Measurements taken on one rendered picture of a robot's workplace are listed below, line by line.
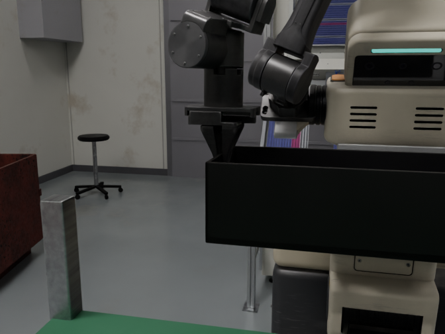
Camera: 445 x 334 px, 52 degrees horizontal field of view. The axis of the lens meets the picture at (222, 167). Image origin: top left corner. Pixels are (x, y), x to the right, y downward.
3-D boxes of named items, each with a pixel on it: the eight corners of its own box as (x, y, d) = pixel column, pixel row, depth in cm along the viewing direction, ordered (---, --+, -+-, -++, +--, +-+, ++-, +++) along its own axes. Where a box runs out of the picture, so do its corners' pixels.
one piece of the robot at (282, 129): (278, 126, 108) (279, 79, 104) (300, 127, 107) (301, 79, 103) (273, 138, 99) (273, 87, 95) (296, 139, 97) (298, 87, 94)
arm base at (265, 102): (318, 88, 101) (264, 87, 103) (318, 65, 94) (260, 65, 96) (316, 122, 97) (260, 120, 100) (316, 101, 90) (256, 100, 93)
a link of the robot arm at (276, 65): (307, 83, 94) (285, 74, 96) (306, 51, 85) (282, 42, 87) (285, 117, 91) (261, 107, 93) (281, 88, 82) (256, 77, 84)
